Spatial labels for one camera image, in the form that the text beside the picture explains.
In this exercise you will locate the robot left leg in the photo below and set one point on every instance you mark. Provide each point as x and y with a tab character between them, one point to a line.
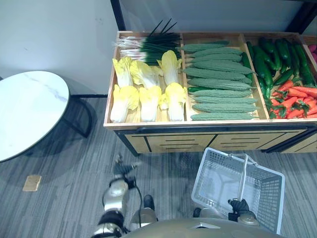
146	213

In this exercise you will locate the dark green cucumber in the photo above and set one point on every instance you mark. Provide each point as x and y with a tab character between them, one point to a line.
304	64
250	50
294	59
246	63
263	67
266	44
282	49
277	60
198	89
283	77
265	88

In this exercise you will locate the small yellow napa cabbage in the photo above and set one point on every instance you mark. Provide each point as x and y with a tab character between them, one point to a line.
163	100

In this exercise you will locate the orange carrot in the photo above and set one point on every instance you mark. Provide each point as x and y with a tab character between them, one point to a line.
297	92
294	113
307	90
289	102
275	102
310	102
286	85
312	111

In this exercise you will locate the round white marble table top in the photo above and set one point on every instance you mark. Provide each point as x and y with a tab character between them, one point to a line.
29	109

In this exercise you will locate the robot right leg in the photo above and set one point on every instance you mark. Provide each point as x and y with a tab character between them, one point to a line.
205	213

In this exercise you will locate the black metal table frame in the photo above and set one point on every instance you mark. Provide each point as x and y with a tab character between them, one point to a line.
84	116

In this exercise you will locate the white plastic shopping basket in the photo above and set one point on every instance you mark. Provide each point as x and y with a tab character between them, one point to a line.
271	198

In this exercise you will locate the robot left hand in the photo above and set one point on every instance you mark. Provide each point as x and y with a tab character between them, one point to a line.
122	168

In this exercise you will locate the purple vegetable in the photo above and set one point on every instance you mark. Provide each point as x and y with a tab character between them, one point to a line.
313	48

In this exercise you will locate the bunch of green scallions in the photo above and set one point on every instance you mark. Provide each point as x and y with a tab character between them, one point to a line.
153	47

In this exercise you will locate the green bitter gourd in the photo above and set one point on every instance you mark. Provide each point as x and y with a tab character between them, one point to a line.
213	74
223	66
223	93
218	52
220	84
203	46
223	116
223	107
218	58
223	100

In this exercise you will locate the robot leg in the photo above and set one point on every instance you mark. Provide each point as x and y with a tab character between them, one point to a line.
146	213
205	213

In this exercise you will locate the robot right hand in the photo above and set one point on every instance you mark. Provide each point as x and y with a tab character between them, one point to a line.
239	205

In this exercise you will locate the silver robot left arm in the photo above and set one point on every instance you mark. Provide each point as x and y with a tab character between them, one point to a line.
115	196

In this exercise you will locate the silver robot torso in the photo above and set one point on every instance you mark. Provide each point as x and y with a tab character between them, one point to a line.
198	229

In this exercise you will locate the black metal shelf frame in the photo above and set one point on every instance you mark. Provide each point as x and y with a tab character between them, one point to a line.
118	15

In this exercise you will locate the wooden produce display stand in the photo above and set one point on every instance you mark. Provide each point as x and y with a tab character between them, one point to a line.
173	142

